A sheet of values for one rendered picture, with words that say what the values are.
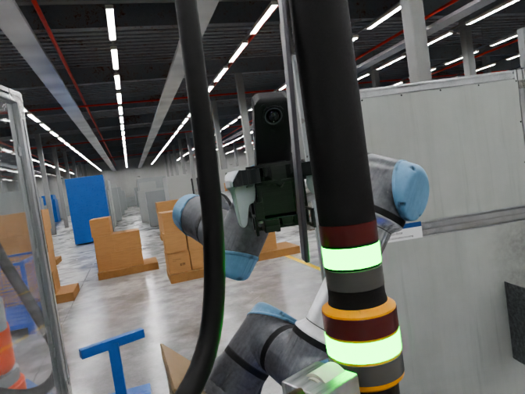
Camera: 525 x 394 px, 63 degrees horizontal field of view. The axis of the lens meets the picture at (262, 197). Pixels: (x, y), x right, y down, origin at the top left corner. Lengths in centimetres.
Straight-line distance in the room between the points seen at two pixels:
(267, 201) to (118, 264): 903
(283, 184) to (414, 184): 45
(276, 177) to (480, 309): 208
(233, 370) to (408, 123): 158
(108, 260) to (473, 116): 815
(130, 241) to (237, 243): 880
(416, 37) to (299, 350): 659
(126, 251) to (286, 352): 862
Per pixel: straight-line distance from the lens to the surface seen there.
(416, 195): 92
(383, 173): 91
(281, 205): 50
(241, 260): 68
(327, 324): 26
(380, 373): 26
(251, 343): 100
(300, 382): 25
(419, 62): 718
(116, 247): 946
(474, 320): 250
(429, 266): 232
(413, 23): 729
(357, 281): 25
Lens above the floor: 166
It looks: 3 degrees down
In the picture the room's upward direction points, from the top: 8 degrees counter-clockwise
